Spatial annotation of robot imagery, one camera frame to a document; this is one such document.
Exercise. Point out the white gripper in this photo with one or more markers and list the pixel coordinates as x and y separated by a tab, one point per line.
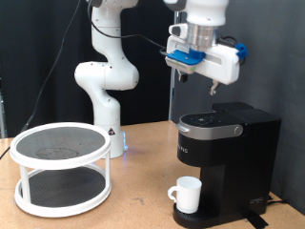
219	62

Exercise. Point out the black Keurig coffee machine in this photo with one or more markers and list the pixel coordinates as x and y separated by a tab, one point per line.
235	165

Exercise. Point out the white ceramic mug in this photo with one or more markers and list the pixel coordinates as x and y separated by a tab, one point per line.
187	194

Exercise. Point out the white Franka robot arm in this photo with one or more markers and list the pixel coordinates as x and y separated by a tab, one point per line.
108	76

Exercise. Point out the grey metal pole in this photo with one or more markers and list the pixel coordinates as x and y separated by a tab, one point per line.
172	95

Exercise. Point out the white two-tier turntable stand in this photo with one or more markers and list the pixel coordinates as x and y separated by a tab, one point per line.
63	160

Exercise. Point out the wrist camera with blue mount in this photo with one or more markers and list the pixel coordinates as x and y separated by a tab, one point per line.
186	59

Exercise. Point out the grey metal frame post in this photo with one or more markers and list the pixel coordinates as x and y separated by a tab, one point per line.
2	114

